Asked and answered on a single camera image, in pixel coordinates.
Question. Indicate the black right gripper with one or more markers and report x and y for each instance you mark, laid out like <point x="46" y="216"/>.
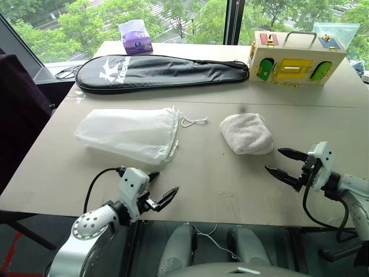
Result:
<point x="307" y="173"/>

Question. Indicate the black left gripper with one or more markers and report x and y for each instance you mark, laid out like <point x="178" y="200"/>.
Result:
<point x="145" y="203"/>

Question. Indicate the white towel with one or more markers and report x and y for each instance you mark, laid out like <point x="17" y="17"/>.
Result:
<point x="246" y="132"/>

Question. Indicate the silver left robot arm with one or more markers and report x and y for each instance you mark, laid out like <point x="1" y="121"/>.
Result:
<point x="86" y="231"/>

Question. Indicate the black racket cover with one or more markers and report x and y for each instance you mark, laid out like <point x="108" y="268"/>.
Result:
<point x="161" y="72"/>

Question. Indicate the clear plastic zip bag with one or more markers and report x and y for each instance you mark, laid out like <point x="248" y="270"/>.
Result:
<point x="338" y="33"/>

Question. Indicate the grey left robot leg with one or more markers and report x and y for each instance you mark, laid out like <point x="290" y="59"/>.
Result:
<point x="176" y="248"/>

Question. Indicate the grey robot leg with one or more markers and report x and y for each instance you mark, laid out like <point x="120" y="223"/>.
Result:
<point x="248" y="245"/>
<point x="176" y="248"/>

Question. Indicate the grey right robot leg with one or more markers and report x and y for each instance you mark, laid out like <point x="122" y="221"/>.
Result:
<point x="248" y="245"/>

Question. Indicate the wooden lock activity box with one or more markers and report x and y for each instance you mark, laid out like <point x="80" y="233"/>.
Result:
<point x="294" y="62"/>

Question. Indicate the grey robot torso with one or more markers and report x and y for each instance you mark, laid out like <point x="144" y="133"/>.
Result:
<point x="236" y="271"/>

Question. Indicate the blue crumpled cloth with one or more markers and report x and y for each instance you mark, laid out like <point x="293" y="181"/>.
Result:
<point x="359" y="65"/>

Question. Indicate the black table leg bar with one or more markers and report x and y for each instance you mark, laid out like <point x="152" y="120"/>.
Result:
<point x="29" y="231"/>

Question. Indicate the purple tissue pack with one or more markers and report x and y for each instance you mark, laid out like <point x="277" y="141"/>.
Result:
<point x="135" y="39"/>

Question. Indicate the dark purple fabric chair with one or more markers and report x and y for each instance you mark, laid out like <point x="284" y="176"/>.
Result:
<point x="17" y="115"/>

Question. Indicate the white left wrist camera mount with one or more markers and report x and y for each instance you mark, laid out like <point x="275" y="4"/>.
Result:
<point x="133" y="184"/>

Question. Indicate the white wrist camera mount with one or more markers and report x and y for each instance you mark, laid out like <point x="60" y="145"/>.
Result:
<point x="133" y="184"/>
<point x="323" y="161"/>

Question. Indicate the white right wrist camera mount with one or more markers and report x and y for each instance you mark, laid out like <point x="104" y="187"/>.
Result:
<point x="323" y="161"/>

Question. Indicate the black window frame pillar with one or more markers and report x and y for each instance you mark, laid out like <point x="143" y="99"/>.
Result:
<point x="234" y="21"/>

